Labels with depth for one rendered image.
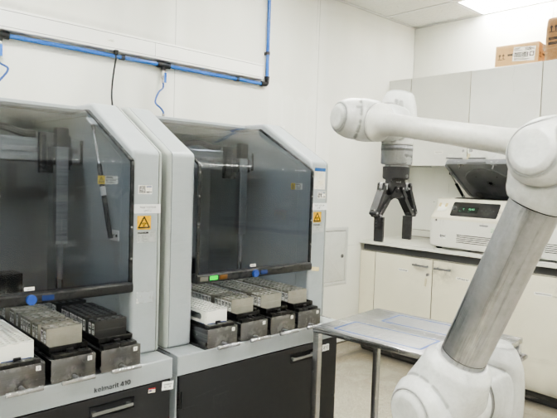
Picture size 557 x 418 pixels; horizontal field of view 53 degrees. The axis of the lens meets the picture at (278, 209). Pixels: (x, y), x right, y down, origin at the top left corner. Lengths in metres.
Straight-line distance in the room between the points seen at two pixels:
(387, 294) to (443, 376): 3.16
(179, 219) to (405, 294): 2.61
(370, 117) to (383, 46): 3.35
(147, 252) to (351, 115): 0.89
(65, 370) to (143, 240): 0.48
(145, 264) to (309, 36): 2.56
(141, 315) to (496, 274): 1.23
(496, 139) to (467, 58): 3.47
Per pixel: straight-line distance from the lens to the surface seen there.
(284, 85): 3.89
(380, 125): 1.44
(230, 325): 2.12
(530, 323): 3.89
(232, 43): 3.64
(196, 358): 2.05
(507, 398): 1.47
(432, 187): 4.87
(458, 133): 1.40
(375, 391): 2.51
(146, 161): 1.94
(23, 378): 1.78
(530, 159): 1.08
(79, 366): 1.83
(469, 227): 4.00
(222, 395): 2.17
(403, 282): 4.31
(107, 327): 1.93
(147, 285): 1.98
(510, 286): 1.20
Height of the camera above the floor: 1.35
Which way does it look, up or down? 3 degrees down
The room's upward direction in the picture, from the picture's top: 2 degrees clockwise
